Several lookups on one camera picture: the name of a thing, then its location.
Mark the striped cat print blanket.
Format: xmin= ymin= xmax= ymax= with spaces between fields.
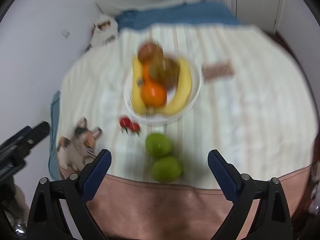
xmin=56 ymin=22 xmax=316 ymax=240

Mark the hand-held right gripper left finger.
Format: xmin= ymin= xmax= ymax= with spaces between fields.
xmin=27 ymin=149 xmax=112 ymax=240

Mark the brown fabric label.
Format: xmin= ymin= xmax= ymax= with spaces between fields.
xmin=202 ymin=60 xmax=235 ymax=80

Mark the green apple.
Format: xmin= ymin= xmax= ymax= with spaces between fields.
xmin=152 ymin=156 xmax=182 ymax=183
xmin=145 ymin=133 xmax=173 ymax=158

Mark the blue bed cover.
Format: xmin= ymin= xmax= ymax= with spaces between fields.
xmin=115 ymin=2 xmax=243 ymax=30

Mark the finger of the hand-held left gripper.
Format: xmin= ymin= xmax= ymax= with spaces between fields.
xmin=0 ymin=126 xmax=32 ymax=152
xmin=22 ymin=121 xmax=50 ymax=153

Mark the white plate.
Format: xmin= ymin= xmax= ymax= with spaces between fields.
xmin=123 ymin=55 xmax=202 ymax=126

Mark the bear print pillow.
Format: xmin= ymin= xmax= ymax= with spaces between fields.
xmin=85 ymin=14 xmax=119 ymax=53

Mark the yellow banana with sticker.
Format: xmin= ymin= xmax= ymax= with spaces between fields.
xmin=132 ymin=57 xmax=151 ymax=115

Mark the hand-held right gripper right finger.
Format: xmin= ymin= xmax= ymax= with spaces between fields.
xmin=208 ymin=149 xmax=293 ymax=240

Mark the teal pillow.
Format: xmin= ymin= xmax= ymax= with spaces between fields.
xmin=49 ymin=91 xmax=62 ymax=180

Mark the white door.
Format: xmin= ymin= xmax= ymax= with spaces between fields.
xmin=225 ymin=0 xmax=285 ymax=30

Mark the reddish brown apple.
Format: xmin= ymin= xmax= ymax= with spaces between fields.
xmin=137 ymin=42 xmax=164 ymax=64
xmin=150 ymin=57 xmax=181 ymax=91

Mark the orange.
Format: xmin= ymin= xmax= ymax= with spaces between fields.
xmin=141 ymin=82 xmax=167 ymax=107
xmin=141 ymin=64 xmax=153 ymax=83

